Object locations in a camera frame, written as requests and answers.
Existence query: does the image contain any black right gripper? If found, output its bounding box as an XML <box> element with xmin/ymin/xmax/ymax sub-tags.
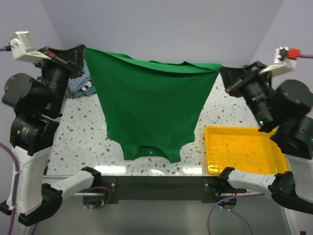
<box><xmin>215</xmin><ymin>58</ymin><xmax>270</xmax><ymax>126</ymax></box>

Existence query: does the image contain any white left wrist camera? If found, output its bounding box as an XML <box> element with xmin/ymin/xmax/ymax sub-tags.
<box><xmin>9</xmin><ymin>31</ymin><xmax>51</xmax><ymax>64</ymax></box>

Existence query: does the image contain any thin-striped black white folded top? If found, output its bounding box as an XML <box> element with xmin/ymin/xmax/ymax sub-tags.
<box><xmin>65</xmin><ymin>88</ymin><xmax>75</xmax><ymax>98</ymax></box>

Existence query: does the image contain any green tank top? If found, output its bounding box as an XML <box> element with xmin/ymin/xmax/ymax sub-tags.
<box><xmin>85</xmin><ymin>48</ymin><xmax>220</xmax><ymax>163</ymax></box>

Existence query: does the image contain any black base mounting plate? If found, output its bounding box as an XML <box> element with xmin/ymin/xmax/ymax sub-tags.
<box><xmin>72</xmin><ymin>175</ymin><xmax>247</xmax><ymax>205</ymax></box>

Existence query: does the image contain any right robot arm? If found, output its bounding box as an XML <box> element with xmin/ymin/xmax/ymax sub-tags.
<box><xmin>218</xmin><ymin>61</ymin><xmax>313</xmax><ymax>214</ymax></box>

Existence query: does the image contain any black white wide-striped folded top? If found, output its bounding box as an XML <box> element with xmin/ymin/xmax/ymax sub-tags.
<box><xmin>81</xmin><ymin>82</ymin><xmax>93</xmax><ymax>92</ymax></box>

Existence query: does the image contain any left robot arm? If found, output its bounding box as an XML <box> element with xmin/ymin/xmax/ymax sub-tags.
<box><xmin>0</xmin><ymin>44</ymin><xmax>102</xmax><ymax>227</ymax></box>

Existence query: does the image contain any blue white striped tank top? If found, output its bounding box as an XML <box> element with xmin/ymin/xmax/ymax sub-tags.
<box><xmin>67</xmin><ymin>60</ymin><xmax>91</xmax><ymax>92</ymax></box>

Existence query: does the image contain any yellow plastic tray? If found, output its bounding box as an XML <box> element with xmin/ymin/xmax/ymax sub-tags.
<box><xmin>204</xmin><ymin>126</ymin><xmax>289</xmax><ymax>175</ymax></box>

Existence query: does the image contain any blue folded tank top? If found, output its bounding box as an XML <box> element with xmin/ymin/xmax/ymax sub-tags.
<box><xmin>74</xmin><ymin>87</ymin><xmax>96</xmax><ymax>98</ymax></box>

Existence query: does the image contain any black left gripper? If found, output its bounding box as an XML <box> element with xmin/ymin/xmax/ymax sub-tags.
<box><xmin>34</xmin><ymin>42</ymin><xmax>87</xmax><ymax>113</ymax></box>

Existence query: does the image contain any aluminium frame rail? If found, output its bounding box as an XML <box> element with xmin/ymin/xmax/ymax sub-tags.
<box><xmin>14</xmin><ymin>159</ymin><xmax>301</xmax><ymax>235</ymax></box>

